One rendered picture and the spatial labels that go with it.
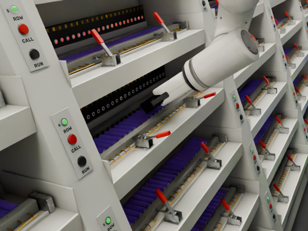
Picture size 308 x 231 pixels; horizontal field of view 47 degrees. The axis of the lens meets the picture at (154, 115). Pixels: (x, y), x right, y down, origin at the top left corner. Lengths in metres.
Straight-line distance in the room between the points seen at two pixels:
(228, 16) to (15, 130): 0.53
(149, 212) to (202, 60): 0.39
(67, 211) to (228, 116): 0.71
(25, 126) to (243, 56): 0.45
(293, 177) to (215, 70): 1.07
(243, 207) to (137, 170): 0.57
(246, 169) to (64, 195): 0.78
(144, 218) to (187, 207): 0.12
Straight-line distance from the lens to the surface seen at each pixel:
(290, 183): 1.74
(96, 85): 0.71
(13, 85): 0.61
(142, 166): 0.77
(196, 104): 1.01
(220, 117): 1.22
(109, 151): 0.77
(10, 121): 0.58
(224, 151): 1.17
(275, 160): 1.52
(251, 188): 1.31
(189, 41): 1.06
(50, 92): 0.62
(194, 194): 0.97
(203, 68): 0.80
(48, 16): 0.95
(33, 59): 0.62
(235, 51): 0.76
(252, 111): 1.45
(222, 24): 0.87
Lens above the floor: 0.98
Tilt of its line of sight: 12 degrees down
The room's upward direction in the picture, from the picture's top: 21 degrees counter-clockwise
